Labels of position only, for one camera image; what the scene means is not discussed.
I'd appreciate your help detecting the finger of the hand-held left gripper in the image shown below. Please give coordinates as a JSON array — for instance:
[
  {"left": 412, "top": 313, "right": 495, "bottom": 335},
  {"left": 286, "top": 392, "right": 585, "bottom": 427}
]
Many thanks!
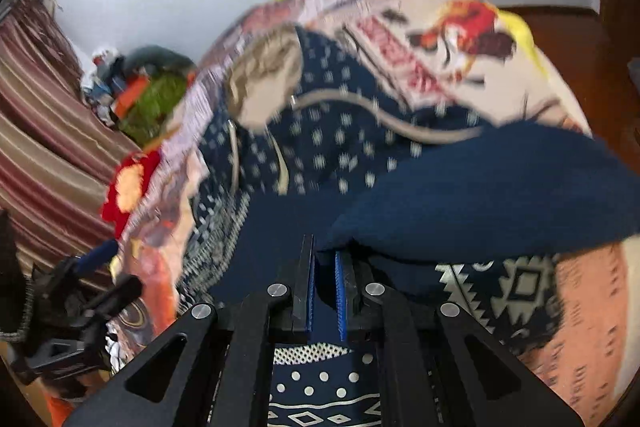
[
  {"left": 67, "top": 241, "right": 121, "bottom": 275},
  {"left": 87, "top": 275, "right": 143, "bottom": 323}
]

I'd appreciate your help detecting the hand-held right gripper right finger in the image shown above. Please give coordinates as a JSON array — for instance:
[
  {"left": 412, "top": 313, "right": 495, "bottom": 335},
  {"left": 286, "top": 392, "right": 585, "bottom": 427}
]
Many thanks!
[{"left": 334, "top": 251, "right": 583, "bottom": 427}]

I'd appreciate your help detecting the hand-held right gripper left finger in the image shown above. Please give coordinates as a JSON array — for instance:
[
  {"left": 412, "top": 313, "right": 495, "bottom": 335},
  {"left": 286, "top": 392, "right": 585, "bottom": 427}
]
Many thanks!
[{"left": 62, "top": 234, "right": 316, "bottom": 427}]

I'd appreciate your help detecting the navy patterned knit garment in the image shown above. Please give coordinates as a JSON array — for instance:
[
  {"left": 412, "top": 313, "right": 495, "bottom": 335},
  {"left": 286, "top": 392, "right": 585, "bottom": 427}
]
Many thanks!
[{"left": 177, "top": 24, "right": 640, "bottom": 427}]

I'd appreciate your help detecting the heap of mixed clothes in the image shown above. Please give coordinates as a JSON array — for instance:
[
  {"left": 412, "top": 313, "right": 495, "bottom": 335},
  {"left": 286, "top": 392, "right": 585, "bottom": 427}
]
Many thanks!
[{"left": 80, "top": 47, "right": 151, "bottom": 128}]

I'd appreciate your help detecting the red cloth with yellow patch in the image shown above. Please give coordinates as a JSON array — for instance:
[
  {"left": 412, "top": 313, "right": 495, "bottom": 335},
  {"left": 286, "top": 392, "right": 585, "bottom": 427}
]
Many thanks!
[{"left": 100, "top": 152, "right": 163, "bottom": 240}]

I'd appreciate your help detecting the striped curtain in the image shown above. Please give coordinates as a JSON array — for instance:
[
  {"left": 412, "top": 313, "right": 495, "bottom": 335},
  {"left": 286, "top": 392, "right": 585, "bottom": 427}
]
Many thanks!
[{"left": 0, "top": 0, "right": 146, "bottom": 288}]

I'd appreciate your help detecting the green cloth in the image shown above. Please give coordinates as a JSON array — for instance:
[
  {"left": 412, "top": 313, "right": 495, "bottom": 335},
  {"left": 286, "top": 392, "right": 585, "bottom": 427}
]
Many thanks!
[{"left": 117, "top": 74, "right": 193, "bottom": 148}]

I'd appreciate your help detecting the grey cloth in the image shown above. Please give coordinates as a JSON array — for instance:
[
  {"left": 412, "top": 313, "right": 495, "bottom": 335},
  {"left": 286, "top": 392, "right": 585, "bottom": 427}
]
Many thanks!
[{"left": 122, "top": 46, "right": 198, "bottom": 80}]

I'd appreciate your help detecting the printed blanket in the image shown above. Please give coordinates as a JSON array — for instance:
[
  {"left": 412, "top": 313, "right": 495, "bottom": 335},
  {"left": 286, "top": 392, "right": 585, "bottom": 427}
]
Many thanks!
[{"left": 107, "top": 0, "right": 640, "bottom": 413}]

